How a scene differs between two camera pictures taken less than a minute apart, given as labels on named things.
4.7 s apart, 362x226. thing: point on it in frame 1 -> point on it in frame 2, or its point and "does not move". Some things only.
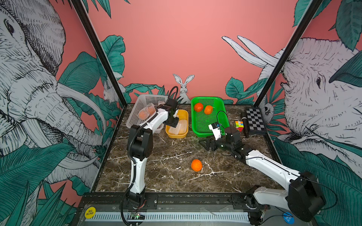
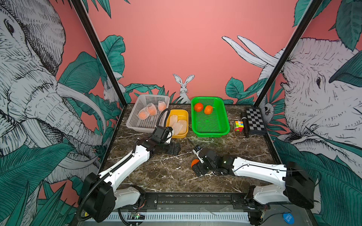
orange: x=198 y=107 does not move
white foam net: x=184 y=125 does not move
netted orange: x=196 y=165 does not move
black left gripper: x=174 y=125 -> x=171 y=150
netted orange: x=208 y=109 does not move
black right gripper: x=209 y=142 -> x=200 y=165
